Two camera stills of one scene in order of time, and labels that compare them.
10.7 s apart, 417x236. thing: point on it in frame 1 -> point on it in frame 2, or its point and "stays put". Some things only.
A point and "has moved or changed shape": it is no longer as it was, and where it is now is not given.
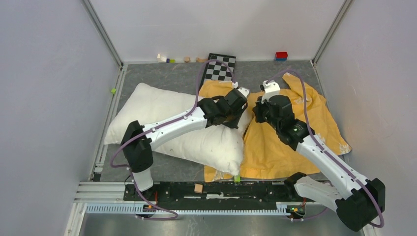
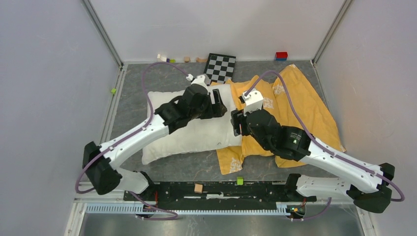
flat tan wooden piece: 201,60 stays put
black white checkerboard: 218,71 stays put
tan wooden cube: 198,188 stays put
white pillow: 220,147 has moved or changed shape
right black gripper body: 262,114 -> 238,117
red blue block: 281,56 stays put
